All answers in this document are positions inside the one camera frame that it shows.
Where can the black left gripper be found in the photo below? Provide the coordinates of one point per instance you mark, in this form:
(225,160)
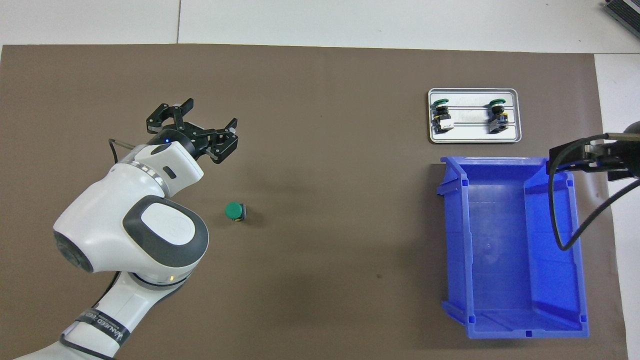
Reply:
(187,137)

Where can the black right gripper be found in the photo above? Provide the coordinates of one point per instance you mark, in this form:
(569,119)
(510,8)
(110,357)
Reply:
(627,152)

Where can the green push button switch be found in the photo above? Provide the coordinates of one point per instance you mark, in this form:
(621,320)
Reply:
(233,210)
(442,120)
(498,120)

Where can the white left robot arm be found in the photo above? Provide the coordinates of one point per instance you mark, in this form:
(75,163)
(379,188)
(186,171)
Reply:
(130,220)

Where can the grey metal tray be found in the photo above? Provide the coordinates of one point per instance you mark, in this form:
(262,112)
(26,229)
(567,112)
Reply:
(470,120)

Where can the brown table mat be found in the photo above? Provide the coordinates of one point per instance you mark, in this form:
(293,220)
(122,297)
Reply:
(325,100)

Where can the dark grey ribbed device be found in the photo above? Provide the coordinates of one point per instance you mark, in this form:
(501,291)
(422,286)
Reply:
(625,10)

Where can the blue plastic storage bin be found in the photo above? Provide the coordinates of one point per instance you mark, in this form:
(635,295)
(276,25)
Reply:
(500,280)

